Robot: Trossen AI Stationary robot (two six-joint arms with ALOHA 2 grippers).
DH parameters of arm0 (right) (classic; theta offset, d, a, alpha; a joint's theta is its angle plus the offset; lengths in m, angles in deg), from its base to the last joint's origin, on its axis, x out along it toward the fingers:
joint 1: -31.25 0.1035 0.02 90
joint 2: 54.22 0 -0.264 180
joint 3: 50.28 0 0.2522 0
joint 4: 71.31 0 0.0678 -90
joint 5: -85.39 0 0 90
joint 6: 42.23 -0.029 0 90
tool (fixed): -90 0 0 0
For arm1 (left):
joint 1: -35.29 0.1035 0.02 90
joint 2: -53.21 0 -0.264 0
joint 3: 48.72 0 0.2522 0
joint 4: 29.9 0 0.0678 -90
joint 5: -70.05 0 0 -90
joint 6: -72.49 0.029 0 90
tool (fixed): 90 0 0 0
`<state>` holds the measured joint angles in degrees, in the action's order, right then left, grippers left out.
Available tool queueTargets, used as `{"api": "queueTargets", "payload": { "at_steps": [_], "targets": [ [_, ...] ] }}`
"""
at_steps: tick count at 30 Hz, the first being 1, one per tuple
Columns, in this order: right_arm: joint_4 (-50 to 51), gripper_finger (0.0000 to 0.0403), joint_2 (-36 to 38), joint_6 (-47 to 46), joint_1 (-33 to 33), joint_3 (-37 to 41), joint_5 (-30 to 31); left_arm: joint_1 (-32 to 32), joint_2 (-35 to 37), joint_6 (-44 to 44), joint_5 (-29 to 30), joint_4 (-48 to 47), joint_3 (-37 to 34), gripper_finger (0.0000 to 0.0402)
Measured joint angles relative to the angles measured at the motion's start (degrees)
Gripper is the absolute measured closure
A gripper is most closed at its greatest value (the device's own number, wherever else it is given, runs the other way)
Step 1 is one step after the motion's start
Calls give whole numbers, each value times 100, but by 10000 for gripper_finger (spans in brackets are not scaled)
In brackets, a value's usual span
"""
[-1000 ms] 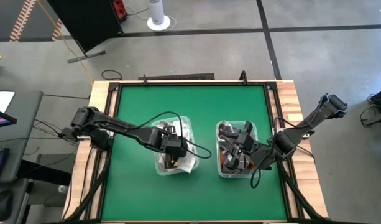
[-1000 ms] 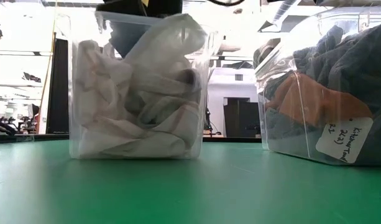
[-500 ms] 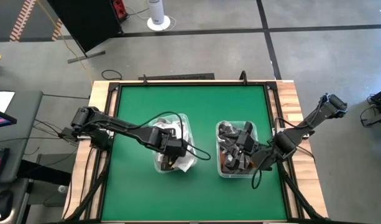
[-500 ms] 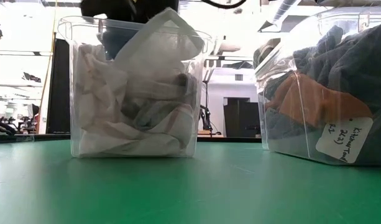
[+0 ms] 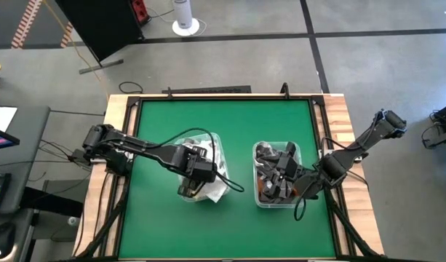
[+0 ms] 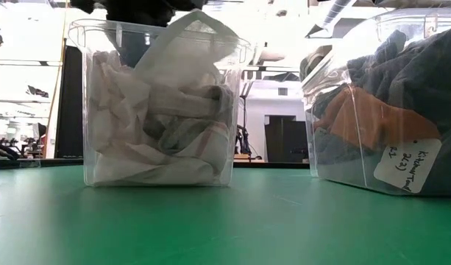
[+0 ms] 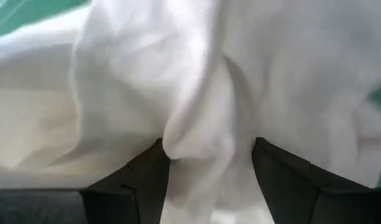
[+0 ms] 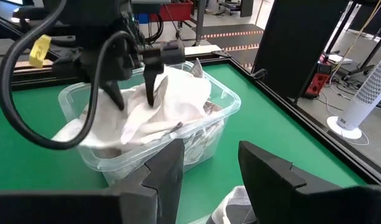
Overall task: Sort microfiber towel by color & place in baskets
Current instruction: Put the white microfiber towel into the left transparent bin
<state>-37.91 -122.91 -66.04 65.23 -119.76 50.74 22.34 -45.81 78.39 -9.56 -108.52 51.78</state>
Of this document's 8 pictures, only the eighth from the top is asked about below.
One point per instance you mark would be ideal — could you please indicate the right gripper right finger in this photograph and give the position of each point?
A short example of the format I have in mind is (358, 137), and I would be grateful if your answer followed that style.
(286, 199)

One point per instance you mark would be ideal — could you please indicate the black stand leg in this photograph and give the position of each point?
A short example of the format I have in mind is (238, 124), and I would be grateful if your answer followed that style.
(373, 51)

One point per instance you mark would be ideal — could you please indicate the clear plastic bin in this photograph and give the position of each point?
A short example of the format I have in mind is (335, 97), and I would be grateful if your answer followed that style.
(122, 163)

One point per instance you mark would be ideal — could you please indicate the black table clamp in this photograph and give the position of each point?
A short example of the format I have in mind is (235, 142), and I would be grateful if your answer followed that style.
(260, 74)

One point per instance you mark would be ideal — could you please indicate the large grey waffle towel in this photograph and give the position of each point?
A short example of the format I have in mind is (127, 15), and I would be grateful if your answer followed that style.
(233, 205)

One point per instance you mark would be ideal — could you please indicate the black aluminium table frame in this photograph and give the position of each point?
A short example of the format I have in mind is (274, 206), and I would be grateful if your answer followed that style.
(316, 133)

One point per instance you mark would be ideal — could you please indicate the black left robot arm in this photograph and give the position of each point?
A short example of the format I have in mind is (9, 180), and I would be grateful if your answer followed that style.
(84, 14)

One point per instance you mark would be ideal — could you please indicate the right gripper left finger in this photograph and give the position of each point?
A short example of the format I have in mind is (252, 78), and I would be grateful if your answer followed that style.
(131, 202)

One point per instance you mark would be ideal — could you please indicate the plain white towel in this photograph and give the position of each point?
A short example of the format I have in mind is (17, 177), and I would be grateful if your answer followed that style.
(177, 93)

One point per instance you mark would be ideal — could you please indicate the grey metal post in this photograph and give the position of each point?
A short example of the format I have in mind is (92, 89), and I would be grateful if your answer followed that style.
(201, 21)

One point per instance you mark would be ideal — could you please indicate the red power box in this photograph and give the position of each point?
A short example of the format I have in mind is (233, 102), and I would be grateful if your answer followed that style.
(317, 84)

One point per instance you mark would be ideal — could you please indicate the black standing panel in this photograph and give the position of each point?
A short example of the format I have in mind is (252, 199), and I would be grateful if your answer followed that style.
(296, 46)

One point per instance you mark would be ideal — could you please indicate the red tool cart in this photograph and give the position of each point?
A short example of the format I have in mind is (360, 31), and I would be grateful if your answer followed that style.
(177, 11)

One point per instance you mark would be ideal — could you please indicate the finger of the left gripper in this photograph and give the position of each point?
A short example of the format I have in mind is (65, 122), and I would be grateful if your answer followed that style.
(115, 93)
(151, 84)

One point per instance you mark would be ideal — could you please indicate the white flat box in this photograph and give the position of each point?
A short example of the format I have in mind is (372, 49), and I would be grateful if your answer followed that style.
(341, 59)

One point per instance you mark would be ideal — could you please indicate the white tower fan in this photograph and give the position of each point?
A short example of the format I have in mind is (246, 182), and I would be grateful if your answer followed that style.
(367, 93)

